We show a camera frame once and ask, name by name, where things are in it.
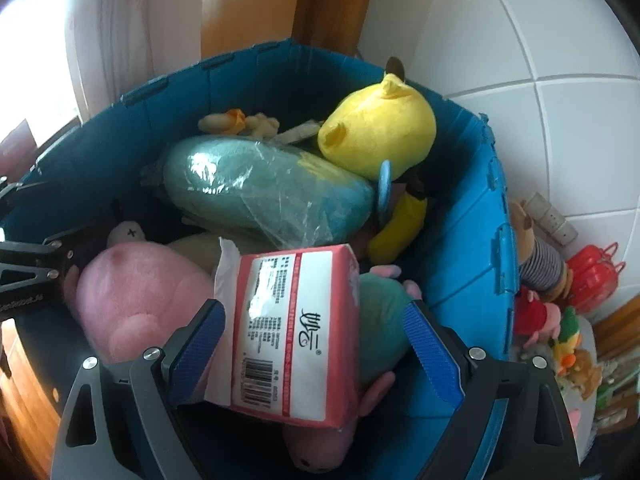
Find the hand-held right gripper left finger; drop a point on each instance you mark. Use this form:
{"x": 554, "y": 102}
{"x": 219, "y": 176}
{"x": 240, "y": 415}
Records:
{"x": 197, "y": 355}

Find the wooden furniture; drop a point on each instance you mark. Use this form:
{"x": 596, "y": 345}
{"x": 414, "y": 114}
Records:
{"x": 25, "y": 400}

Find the dark plush toy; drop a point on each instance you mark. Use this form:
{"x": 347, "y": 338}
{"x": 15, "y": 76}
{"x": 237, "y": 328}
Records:
{"x": 127, "y": 232}

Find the white curtain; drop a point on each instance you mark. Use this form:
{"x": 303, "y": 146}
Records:
{"x": 135, "y": 25}

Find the red and pink plush toy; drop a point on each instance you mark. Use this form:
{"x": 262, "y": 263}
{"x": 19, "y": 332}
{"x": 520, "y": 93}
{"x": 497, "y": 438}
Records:
{"x": 532, "y": 312}

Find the green and orange plush toy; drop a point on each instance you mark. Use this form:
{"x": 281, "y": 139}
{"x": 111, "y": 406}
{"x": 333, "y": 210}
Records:
{"x": 570, "y": 340}

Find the teal plush in plastic bag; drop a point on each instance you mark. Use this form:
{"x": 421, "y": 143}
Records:
{"x": 260, "y": 185}

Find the small cream duck plush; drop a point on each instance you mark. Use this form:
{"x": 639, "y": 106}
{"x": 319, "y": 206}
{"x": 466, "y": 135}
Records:
{"x": 222, "y": 121}

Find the small white plush piece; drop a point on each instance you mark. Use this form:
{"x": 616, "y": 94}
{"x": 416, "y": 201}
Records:
{"x": 300, "y": 132}

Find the teal and pink plush toy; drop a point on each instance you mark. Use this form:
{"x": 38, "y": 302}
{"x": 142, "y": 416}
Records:
{"x": 380, "y": 320}

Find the white power strip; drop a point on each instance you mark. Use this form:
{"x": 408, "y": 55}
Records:
{"x": 550, "y": 217}

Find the yellow plush toy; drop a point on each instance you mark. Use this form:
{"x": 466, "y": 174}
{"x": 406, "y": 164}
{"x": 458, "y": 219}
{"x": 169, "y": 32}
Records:
{"x": 375, "y": 130}

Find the brown plush toy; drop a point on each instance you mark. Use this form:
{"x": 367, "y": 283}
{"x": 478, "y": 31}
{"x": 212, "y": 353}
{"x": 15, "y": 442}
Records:
{"x": 586, "y": 371}

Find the red and white tissue pack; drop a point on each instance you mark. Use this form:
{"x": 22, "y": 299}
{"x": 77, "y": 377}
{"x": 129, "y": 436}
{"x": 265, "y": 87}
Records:
{"x": 290, "y": 330}

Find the blue plastic storage bin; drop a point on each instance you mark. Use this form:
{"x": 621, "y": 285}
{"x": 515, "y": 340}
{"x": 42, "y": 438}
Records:
{"x": 465, "y": 240}

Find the red toy basket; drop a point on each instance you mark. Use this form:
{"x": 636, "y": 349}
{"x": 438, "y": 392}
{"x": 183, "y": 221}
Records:
{"x": 595, "y": 272}

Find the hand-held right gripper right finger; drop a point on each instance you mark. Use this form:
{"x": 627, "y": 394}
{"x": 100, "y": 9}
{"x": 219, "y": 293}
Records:
{"x": 430, "y": 355}

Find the wooden door frame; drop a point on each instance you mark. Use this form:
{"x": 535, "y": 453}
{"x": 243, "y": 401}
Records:
{"x": 300, "y": 0}

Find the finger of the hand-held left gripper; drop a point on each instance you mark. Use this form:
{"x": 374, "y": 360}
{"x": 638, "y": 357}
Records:
{"x": 9, "y": 187}
{"x": 27, "y": 280}

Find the small cream plush toy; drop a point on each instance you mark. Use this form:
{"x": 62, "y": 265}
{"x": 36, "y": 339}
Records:
{"x": 264, "y": 123}

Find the bear plush with striped shirt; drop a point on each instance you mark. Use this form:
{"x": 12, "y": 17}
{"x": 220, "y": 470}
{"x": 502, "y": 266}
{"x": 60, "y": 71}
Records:
{"x": 542, "y": 255}

